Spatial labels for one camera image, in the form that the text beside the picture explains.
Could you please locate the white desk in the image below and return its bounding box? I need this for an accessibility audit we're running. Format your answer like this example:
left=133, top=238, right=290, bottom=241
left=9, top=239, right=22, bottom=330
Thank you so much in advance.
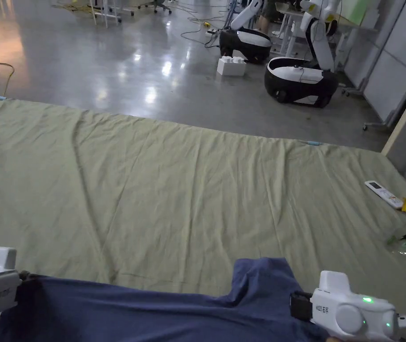
left=270, top=0, right=380, bottom=54

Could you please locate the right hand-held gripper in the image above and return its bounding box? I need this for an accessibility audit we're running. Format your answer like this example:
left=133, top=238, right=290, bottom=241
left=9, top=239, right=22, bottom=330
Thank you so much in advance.
left=289, top=270, right=406, bottom=342

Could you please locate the dark blue shirt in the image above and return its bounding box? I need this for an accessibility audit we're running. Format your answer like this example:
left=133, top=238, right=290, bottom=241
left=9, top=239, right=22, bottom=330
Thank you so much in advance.
left=0, top=256, right=333, bottom=342

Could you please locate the white block-shaped box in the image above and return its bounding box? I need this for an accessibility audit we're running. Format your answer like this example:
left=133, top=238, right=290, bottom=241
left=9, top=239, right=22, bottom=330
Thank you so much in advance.
left=217, top=55, right=248, bottom=77

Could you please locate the white and black wheeled robot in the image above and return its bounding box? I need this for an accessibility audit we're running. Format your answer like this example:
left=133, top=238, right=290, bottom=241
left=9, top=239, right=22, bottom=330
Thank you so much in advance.
left=264, top=0, right=339, bottom=108
left=219, top=0, right=273, bottom=65

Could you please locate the white-legged table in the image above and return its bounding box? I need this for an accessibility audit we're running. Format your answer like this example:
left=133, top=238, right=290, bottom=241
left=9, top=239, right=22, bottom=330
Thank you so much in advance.
left=88, top=0, right=135, bottom=29

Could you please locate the bed with pale green sheet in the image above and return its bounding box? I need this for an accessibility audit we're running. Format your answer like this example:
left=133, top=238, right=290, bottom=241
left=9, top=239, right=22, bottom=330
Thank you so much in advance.
left=0, top=93, right=406, bottom=342

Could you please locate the white power strip with cable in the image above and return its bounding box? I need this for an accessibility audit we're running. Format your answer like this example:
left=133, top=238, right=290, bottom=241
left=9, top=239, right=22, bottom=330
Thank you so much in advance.
left=180, top=19, right=225, bottom=49

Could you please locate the office chair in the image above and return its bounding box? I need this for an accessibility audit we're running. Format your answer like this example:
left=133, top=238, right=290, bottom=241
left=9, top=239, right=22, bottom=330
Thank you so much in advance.
left=137, top=0, right=172, bottom=15

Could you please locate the white remote control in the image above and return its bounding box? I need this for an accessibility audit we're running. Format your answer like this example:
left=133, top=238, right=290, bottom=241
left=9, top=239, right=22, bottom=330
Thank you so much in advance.
left=364, top=180, right=403, bottom=209

